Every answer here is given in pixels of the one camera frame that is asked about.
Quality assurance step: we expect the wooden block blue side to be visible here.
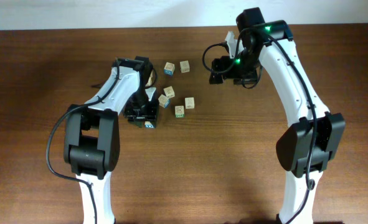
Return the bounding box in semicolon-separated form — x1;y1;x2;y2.
144;121;155;128

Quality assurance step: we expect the wooden block blue edge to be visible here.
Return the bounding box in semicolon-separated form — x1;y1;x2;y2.
158;95;170;108

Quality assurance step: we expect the wooden block green side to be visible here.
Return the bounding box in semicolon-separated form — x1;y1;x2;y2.
174;106;185;118

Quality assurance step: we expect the plain wooden block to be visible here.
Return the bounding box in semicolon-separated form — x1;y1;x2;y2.
185;97;195;110
180;60;190;73

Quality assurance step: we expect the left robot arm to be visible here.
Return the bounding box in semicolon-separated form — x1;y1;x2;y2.
64;56;159;223

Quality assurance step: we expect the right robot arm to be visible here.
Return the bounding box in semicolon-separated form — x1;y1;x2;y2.
208;7;346;223

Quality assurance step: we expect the wooden block beige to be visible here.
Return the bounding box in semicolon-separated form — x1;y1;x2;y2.
145;72;154;87

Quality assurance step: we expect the small wooden block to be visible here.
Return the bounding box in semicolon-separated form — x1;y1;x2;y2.
163;86;175;99

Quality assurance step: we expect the wooden block blue face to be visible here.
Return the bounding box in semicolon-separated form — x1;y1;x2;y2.
164;62;175;76

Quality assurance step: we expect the plain wooden block top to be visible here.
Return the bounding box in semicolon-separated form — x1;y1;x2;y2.
180;60;190;73

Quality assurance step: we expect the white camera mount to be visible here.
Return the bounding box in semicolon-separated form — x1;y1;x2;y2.
225;31;244;59

